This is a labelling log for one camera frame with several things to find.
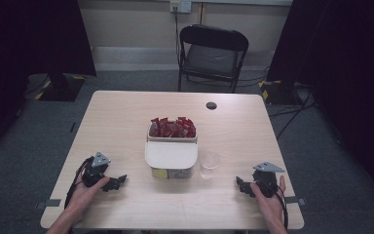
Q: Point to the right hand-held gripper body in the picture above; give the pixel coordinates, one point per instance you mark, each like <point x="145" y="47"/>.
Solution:
<point x="266" y="182"/>

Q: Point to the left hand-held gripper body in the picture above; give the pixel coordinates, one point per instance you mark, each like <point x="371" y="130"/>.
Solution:
<point x="94" y="172"/>

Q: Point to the clear plastic cup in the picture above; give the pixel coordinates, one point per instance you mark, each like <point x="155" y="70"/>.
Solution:
<point x="209" y="164"/>

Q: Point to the clear plastic storage box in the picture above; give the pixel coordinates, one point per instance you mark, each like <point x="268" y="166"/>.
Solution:
<point x="172" y="174"/>

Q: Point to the white box lid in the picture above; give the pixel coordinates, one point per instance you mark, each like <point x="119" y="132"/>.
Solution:
<point x="171" y="155"/>

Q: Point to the person's right hand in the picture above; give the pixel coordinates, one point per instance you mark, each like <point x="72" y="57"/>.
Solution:
<point x="268" y="208"/>

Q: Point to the person's left hand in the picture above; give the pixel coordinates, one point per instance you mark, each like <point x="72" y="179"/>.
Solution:
<point x="84" y="198"/>

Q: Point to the grey tape strip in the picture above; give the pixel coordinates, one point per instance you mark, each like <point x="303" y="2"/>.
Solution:
<point x="50" y="203"/>
<point x="297" y="200"/>

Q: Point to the black floor tape strip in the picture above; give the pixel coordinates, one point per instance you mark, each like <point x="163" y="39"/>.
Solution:
<point x="73" y="127"/>

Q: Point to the pile of red packets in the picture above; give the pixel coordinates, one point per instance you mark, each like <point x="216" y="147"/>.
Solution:
<point x="172" y="128"/>

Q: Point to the black stand base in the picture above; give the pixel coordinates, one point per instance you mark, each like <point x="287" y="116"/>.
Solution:
<point x="279" y="92"/>
<point x="61" y="87"/>

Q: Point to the black folding chair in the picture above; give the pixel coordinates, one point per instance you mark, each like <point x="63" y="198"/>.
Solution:
<point x="212" y="58"/>

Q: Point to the dark curtain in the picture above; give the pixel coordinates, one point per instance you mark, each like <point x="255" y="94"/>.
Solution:
<point x="347" y="65"/>
<point x="29" y="48"/>

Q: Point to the white wall socket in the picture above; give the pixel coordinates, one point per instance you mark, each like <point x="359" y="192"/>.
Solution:
<point x="180" y="6"/>

